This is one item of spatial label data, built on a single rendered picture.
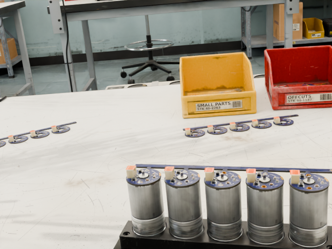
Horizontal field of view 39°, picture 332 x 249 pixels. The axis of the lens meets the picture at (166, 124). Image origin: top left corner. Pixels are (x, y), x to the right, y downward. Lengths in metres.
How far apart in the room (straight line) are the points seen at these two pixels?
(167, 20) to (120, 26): 0.47
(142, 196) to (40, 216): 0.14
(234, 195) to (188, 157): 0.20
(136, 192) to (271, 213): 0.09
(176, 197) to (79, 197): 0.15
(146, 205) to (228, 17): 4.47
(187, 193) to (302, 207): 0.07
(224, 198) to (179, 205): 0.03
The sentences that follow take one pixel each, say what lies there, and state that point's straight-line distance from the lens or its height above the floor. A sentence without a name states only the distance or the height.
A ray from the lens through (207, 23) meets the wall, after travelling 4.76.
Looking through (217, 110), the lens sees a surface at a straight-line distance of 0.62.
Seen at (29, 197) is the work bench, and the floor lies 0.75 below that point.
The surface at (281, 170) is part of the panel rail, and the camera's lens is 0.33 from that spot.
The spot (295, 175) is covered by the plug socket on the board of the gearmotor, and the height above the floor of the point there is 0.82.
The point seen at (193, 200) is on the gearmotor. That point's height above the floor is 0.80.
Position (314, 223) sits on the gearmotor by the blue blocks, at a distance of 0.32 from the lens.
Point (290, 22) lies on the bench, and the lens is 2.74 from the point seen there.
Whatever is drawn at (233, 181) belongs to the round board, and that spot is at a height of 0.81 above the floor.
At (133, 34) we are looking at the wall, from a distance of 4.79.
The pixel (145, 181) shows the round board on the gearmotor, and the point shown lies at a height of 0.81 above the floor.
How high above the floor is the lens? 0.96
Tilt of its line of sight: 20 degrees down
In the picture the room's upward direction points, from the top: 5 degrees counter-clockwise
